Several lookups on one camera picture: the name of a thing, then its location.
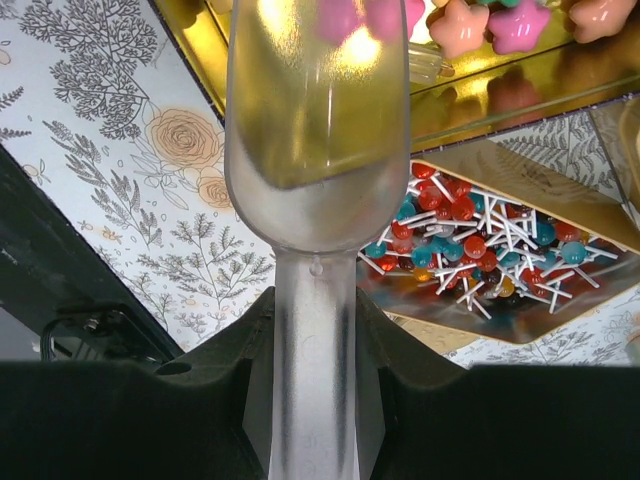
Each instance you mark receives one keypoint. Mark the floral table mat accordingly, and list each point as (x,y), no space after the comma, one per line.
(100,110)

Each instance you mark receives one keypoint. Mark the gold tin of lollipops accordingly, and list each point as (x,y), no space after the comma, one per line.
(480,259)

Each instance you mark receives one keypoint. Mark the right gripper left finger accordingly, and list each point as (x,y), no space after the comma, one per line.
(205,415)

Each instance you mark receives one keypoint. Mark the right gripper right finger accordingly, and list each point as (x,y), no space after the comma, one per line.
(421,416)

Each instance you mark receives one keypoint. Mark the gold tin of star candies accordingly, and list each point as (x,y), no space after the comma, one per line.
(478,93)

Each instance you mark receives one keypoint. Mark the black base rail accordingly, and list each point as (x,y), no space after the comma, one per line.
(59,289)

